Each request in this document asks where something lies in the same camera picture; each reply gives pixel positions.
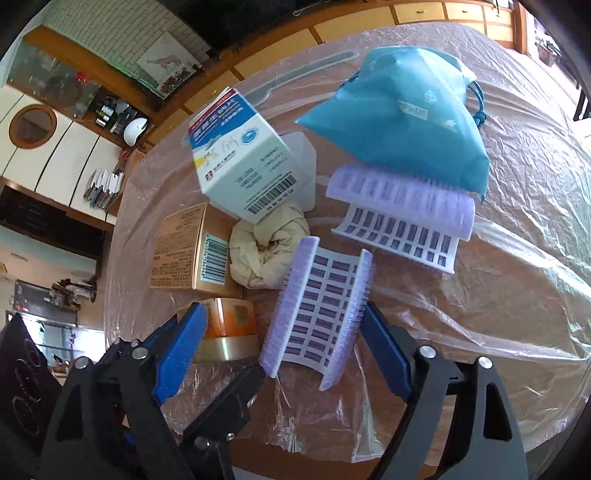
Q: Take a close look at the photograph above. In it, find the orange gold jar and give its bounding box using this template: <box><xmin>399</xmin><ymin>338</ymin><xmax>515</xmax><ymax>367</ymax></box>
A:
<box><xmin>193</xmin><ymin>297</ymin><xmax>260</xmax><ymax>363</ymax></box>

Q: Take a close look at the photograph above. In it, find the blue drawstring bag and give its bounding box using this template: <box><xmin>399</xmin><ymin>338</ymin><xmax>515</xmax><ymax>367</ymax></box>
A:
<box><xmin>297</xmin><ymin>46</ymin><xmax>490</xmax><ymax>196</ymax></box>

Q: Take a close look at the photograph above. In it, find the brown cardboard box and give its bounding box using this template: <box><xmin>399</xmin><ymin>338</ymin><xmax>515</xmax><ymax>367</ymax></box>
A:
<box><xmin>150</xmin><ymin>203</ymin><xmax>242</xmax><ymax>298</ymax></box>

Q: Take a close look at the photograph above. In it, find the purple hair roller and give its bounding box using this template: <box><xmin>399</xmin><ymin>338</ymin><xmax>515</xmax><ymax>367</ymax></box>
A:
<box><xmin>327</xmin><ymin>164</ymin><xmax>476</xmax><ymax>274</ymax></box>
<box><xmin>259</xmin><ymin>236</ymin><xmax>374</xmax><ymax>391</ymax></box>

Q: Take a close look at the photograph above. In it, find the translucent plastic container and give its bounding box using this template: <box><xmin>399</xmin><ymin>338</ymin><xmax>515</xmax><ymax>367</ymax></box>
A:
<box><xmin>281</xmin><ymin>131</ymin><xmax>317</xmax><ymax>213</ymax></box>

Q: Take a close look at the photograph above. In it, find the round wooden wall frame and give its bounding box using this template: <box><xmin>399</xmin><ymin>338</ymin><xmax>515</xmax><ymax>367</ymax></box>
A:
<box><xmin>9</xmin><ymin>104</ymin><xmax>57</xmax><ymax>149</ymax></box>

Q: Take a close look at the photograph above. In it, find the white helmet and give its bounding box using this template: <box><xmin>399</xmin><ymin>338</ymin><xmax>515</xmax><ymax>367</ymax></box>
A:
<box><xmin>123</xmin><ymin>117</ymin><xmax>148</xmax><ymax>147</ymax></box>

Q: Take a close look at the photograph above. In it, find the giraffe picture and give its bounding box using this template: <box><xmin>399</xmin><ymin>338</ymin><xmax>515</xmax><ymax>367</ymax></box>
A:
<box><xmin>136</xmin><ymin>32</ymin><xmax>201</xmax><ymax>85</ymax></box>

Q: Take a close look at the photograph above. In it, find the stack of books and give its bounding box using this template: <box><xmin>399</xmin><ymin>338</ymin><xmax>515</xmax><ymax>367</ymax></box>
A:
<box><xmin>83</xmin><ymin>169</ymin><xmax>124</xmax><ymax>211</ymax></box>

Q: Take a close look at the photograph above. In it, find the flower picture frame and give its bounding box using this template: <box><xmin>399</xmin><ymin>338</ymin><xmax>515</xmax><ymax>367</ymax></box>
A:
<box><xmin>156</xmin><ymin>64</ymin><xmax>200</xmax><ymax>99</ymax></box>

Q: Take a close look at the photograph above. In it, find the white blue medicine box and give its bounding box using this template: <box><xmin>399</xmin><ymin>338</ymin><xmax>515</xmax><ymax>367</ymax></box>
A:
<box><xmin>188</xmin><ymin>87</ymin><xmax>304</xmax><ymax>224</ymax></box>

